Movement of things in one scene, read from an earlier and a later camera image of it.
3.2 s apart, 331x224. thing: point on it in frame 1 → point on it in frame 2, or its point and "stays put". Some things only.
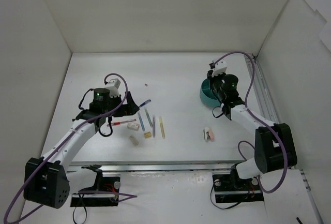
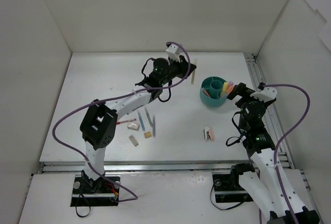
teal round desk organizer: (207, 95) stays put
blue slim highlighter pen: (141, 122) stays put
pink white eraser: (208, 135) stays put
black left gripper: (125, 104) → (183, 66)
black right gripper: (213, 82) → (243, 92)
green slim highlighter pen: (148, 117) stays put
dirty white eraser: (134, 140) stays put
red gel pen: (120, 122) stays put
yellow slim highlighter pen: (162, 128) → (193, 73)
